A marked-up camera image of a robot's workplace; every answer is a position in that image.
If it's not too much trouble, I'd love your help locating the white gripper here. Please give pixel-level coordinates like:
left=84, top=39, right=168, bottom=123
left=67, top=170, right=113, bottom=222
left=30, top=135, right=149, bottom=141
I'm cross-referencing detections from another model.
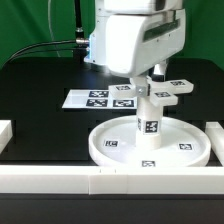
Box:
left=106, top=9, right=186, bottom=97

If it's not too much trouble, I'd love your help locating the white cross-shaped table base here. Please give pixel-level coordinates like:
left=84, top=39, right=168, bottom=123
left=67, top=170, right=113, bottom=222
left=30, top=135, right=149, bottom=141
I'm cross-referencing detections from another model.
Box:
left=109, top=78, right=194, bottom=106

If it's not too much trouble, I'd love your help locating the white round table top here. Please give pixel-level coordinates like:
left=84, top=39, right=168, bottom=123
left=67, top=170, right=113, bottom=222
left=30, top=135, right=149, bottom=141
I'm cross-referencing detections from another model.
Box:
left=89, top=116, right=211, bottom=168

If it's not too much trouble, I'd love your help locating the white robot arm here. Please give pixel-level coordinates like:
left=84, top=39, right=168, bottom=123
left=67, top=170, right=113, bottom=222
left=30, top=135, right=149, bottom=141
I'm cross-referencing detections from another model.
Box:
left=85, top=0, right=186, bottom=99

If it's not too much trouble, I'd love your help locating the white marker plate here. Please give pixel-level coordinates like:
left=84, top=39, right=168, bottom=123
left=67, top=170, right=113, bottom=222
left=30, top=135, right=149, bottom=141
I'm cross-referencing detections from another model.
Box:
left=62, top=90, right=137, bottom=109

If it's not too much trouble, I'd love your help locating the black vertical pole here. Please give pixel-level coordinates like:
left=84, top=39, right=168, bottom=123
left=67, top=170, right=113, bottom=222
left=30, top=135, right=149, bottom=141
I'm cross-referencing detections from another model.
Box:
left=73, top=0, right=84, bottom=61

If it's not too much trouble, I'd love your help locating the white right fence block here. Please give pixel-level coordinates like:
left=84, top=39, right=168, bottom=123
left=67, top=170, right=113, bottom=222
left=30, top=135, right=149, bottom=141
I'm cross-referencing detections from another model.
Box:
left=205, top=122, right=224, bottom=167

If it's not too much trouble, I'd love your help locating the white fence block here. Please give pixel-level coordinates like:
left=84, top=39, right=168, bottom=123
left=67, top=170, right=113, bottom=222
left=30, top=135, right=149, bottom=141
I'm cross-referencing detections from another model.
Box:
left=205, top=122, right=224, bottom=167
left=0, top=120, right=13, bottom=154

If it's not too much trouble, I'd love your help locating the white left fence block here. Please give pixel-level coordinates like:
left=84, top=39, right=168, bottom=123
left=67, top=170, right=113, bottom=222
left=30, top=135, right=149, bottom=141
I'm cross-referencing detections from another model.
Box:
left=0, top=120, right=13, bottom=154

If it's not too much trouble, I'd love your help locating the white front fence bar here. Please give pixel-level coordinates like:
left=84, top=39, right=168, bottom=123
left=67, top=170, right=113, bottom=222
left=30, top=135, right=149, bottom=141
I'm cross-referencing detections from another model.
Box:
left=0, top=165, right=224, bottom=195

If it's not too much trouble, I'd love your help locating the black cable upper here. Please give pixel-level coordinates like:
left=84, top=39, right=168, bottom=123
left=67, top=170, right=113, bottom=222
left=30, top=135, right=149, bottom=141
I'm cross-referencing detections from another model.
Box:
left=6, top=39, right=90, bottom=64

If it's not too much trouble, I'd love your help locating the black cable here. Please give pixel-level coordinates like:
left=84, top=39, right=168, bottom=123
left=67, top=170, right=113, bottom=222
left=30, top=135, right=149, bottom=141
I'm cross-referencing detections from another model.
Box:
left=13, top=47, right=89, bottom=59
left=6, top=39, right=90, bottom=64

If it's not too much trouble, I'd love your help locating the black cable lower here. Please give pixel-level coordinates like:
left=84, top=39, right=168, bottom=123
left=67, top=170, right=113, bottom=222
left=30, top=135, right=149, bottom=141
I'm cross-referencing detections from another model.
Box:
left=13, top=47, right=89, bottom=59

